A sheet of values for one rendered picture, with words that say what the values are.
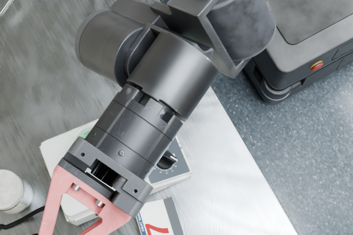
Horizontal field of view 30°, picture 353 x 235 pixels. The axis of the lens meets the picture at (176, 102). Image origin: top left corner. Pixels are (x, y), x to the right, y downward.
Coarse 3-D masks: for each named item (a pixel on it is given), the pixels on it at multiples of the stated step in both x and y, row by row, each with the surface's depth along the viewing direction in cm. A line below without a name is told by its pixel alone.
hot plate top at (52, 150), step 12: (96, 120) 98; (72, 132) 97; (48, 144) 97; (60, 144) 97; (48, 156) 97; (60, 156) 96; (48, 168) 96; (60, 204) 95; (72, 204) 95; (72, 216) 95
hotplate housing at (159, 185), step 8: (176, 136) 103; (176, 176) 100; (184, 176) 101; (152, 184) 97; (160, 184) 98; (168, 184) 100; (152, 192) 101; (80, 216) 96; (88, 216) 97; (96, 216) 100; (80, 224) 101
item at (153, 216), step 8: (144, 208) 100; (152, 208) 101; (160, 208) 102; (144, 216) 99; (152, 216) 100; (160, 216) 101; (144, 224) 99; (152, 224) 100; (160, 224) 101; (152, 232) 99; (160, 232) 100; (168, 232) 101
